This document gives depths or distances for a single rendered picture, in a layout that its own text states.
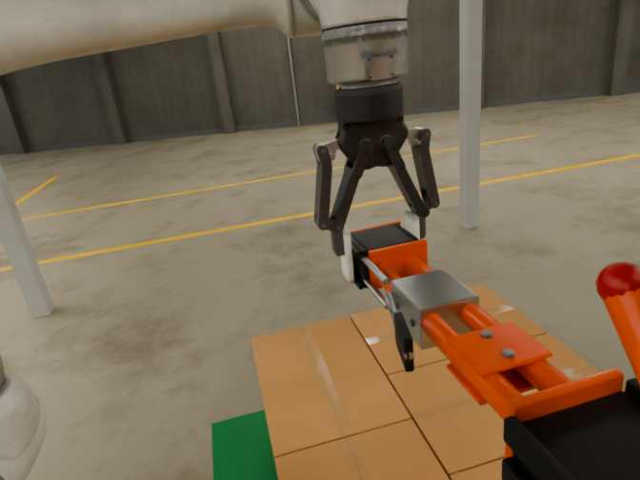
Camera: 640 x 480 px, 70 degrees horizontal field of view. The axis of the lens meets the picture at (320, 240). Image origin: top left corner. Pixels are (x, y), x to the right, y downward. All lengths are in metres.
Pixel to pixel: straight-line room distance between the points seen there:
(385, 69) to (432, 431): 1.06
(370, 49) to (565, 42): 11.88
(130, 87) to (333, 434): 12.41
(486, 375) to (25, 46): 0.49
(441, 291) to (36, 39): 0.45
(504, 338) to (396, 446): 0.95
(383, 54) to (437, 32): 11.24
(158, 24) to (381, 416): 1.15
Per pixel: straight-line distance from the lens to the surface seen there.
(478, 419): 1.41
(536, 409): 0.33
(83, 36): 0.54
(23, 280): 3.83
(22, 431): 0.97
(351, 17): 0.49
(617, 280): 0.27
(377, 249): 0.54
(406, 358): 0.40
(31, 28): 0.53
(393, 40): 0.50
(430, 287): 0.47
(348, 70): 0.49
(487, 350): 0.39
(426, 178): 0.56
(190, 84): 12.61
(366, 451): 1.32
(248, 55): 12.10
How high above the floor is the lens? 1.51
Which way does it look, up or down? 22 degrees down
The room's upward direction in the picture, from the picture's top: 7 degrees counter-clockwise
